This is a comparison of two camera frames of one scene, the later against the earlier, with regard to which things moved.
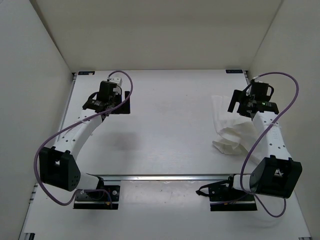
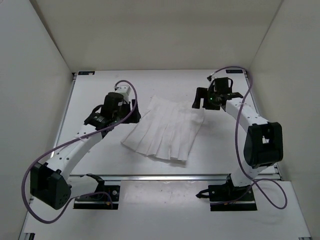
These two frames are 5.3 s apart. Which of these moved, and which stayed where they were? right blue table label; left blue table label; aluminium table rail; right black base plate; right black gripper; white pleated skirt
Moved: right black gripper; white pleated skirt
Stayed: left blue table label; aluminium table rail; right blue table label; right black base plate
